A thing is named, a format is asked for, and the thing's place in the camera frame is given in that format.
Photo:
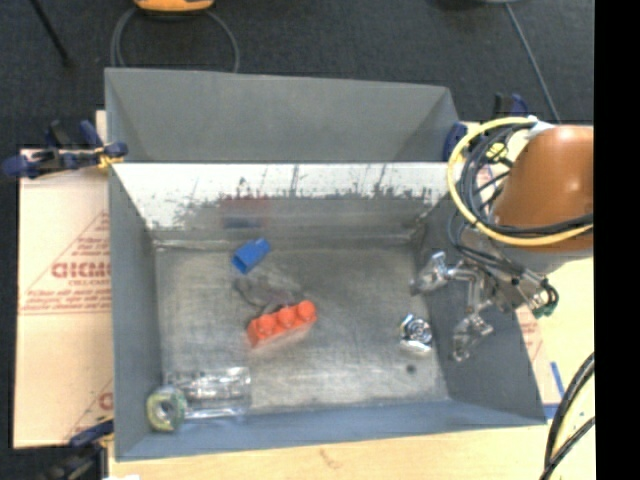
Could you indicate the orange toy brick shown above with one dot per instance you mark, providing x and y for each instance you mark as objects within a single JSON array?
[{"x": 280, "y": 324}]

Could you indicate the brown cardboard board, red print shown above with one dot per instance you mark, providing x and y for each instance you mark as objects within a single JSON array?
[{"x": 60, "y": 358}]

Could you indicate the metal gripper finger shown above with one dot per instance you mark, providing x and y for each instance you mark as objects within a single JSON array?
[
  {"x": 470, "y": 330},
  {"x": 437, "y": 274}
]

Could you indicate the clear glass cup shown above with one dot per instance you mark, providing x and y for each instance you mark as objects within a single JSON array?
[{"x": 220, "y": 390}]

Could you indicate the shiny silver round object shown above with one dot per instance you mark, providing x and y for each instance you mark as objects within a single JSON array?
[{"x": 416, "y": 333}]

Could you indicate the grey metal bin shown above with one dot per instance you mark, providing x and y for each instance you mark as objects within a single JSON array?
[{"x": 350, "y": 368}]

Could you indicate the blue plastic block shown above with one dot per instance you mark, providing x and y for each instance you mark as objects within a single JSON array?
[{"x": 250, "y": 257}]

